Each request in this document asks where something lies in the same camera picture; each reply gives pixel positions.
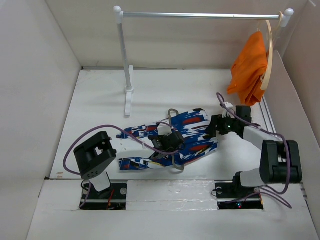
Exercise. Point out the white clothes rack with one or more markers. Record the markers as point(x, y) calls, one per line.
point(276, 21)

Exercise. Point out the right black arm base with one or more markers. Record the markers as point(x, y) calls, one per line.
point(232, 196)

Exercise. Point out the orange garment on hanger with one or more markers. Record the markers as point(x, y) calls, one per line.
point(247, 70)

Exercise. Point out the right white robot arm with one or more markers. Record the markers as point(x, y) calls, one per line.
point(280, 161)

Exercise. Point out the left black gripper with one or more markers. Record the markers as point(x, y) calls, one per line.
point(161, 137)

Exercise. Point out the grey metal hanger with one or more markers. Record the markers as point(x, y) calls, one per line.
point(175, 139)

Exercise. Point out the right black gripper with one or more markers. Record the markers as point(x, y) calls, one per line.
point(217, 119)

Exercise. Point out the blue white red patterned trousers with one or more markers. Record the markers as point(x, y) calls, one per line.
point(185, 133)

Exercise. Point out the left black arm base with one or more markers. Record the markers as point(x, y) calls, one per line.
point(113, 198)

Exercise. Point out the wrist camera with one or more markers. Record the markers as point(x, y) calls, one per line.
point(163, 129)
point(227, 109)

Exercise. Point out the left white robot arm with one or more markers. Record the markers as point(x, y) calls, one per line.
point(95, 154)

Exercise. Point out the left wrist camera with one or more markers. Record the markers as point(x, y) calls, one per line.
point(163, 129)

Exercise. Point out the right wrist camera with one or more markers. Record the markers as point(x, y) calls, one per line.
point(227, 109)

